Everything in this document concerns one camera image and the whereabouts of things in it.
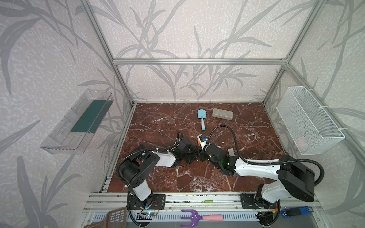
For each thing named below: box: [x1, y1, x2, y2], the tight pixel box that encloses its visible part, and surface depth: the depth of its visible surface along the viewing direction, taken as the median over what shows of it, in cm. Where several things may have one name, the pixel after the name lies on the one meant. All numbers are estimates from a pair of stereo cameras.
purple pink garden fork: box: [180, 209, 224, 228], surface depth 70 cm
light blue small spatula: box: [197, 109, 207, 131], surface depth 114 cm
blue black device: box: [280, 206, 315, 219], surface depth 71 cm
